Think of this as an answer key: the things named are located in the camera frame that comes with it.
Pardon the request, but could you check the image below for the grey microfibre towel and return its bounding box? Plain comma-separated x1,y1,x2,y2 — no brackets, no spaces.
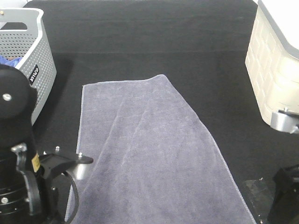
73,75,255,224

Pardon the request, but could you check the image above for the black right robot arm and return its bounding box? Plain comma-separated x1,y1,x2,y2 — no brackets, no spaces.
267,164,299,224

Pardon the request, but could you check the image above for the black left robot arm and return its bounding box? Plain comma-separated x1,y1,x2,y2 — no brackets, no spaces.
0,65,43,224

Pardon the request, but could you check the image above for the black table mat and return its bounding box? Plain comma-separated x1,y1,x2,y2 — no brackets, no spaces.
22,0,299,224

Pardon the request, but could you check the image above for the cream white laundry basket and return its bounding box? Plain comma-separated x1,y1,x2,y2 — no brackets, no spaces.
245,0,299,126

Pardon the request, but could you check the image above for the grey perforated laundry basket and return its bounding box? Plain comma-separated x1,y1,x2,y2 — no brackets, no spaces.
0,8,57,123

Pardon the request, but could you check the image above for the right clear tape strip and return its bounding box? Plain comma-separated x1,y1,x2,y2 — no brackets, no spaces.
242,177,273,224

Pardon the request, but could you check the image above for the blue cloth in basket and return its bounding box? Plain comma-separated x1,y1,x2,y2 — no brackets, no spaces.
0,56,22,67

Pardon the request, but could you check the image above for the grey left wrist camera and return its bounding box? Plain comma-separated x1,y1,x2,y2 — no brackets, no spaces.
39,148,93,180

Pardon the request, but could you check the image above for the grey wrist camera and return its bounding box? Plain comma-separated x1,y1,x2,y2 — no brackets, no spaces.
39,148,93,180
270,108,299,134

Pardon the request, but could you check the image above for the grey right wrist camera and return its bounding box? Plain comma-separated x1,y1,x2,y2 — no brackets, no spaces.
270,108,299,134

